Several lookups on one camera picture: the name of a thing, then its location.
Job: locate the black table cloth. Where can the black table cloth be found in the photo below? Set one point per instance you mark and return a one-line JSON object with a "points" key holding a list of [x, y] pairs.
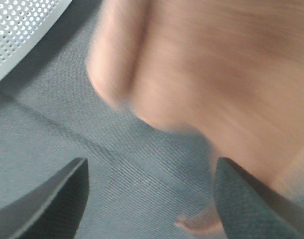
{"points": [[145, 183]]}

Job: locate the brown towel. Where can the brown towel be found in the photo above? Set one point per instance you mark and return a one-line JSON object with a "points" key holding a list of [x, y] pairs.
{"points": [[232, 70]]}

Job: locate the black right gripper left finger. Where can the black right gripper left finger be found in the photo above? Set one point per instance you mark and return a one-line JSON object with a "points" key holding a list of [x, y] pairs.
{"points": [[52, 210]]}

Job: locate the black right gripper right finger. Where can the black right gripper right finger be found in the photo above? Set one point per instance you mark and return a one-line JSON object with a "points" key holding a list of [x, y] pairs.
{"points": [[248, 209]]}

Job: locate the grey perforated laundry basket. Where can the grey perforated laundry basket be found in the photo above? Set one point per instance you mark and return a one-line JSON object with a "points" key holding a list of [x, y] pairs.
{"points": [[23, 23]]}

